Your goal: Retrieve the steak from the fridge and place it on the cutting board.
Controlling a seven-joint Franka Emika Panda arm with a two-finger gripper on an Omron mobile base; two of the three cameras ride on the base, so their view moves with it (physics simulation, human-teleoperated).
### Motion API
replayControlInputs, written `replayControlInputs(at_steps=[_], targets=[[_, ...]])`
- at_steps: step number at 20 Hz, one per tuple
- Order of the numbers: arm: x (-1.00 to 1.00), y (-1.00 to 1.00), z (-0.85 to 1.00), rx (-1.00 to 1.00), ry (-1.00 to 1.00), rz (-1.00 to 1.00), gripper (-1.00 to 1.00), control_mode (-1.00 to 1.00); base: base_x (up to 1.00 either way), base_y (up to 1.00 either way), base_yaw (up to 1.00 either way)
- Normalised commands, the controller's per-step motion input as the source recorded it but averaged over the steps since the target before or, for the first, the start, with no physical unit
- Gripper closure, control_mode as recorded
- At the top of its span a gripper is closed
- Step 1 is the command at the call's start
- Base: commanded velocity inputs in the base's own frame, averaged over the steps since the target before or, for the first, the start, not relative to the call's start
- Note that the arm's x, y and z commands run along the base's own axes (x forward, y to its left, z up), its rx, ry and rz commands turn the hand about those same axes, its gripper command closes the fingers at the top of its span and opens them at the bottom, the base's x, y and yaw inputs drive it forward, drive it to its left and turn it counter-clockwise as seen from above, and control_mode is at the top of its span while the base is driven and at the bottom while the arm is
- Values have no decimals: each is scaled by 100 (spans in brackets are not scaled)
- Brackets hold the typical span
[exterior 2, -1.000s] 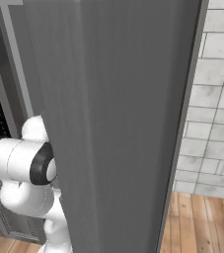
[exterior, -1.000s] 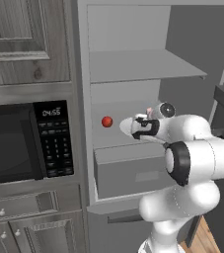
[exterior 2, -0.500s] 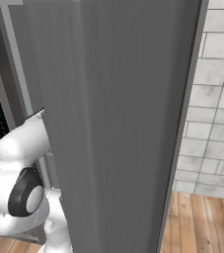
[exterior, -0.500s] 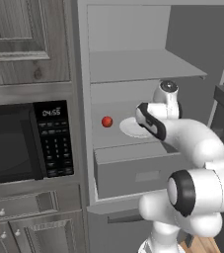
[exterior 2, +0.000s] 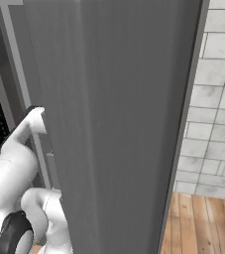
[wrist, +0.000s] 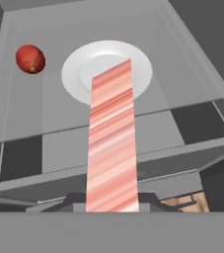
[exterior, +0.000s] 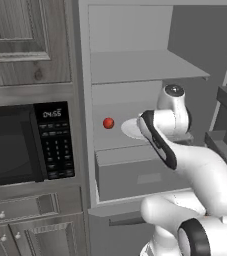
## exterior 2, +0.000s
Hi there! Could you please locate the grey fridge door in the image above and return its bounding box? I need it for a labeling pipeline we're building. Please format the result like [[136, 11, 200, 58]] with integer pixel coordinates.
[[8, 0, 211, 254]]

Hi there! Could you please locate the grey fridge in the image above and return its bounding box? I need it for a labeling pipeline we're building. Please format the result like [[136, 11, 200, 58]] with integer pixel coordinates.
[[0, 0, 61, 191]]

